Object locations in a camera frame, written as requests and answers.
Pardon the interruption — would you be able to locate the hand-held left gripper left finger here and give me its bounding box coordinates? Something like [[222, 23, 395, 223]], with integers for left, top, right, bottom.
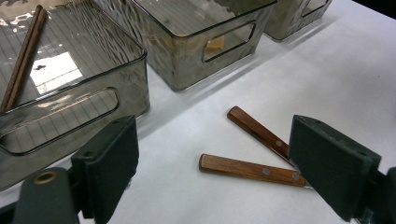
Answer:
[[70, 115, 140, 224]]

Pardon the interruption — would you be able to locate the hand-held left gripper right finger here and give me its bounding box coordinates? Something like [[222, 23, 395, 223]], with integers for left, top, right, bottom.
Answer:
[[287, 114, 382, 223]]

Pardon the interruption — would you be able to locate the smoky clear plastic bin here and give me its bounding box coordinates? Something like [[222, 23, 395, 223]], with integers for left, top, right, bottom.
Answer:
[[263, 0, 333, 42], [0, 0, 151, 191], [92, 0, 278, 92]]

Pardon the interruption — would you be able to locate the wooden handled table knife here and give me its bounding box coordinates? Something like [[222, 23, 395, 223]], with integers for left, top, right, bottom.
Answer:
[[198, 153, 312, 189]]

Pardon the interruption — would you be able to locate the wooden handled fork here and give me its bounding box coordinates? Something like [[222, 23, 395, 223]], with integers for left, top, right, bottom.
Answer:
[[226, 105, 295, 166]]

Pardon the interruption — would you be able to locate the brown wooden chopstick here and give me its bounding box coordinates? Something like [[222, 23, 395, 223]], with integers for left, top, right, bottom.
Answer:
[[0, 4, 43, 110], [2, 8, 49, 114]]

